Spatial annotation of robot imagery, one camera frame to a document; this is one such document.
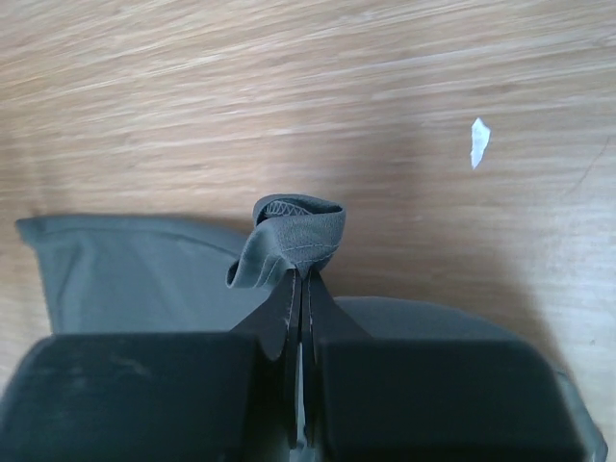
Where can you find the white paper scrap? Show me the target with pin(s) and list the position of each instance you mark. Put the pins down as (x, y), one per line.
(480, 138)

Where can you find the dark grey t shirt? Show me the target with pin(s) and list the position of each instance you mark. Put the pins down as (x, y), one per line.
(131, 274)

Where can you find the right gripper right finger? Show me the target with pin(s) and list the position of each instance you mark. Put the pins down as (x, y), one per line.
(439, 391)

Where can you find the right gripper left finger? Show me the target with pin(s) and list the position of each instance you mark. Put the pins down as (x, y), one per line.
(190, 396)

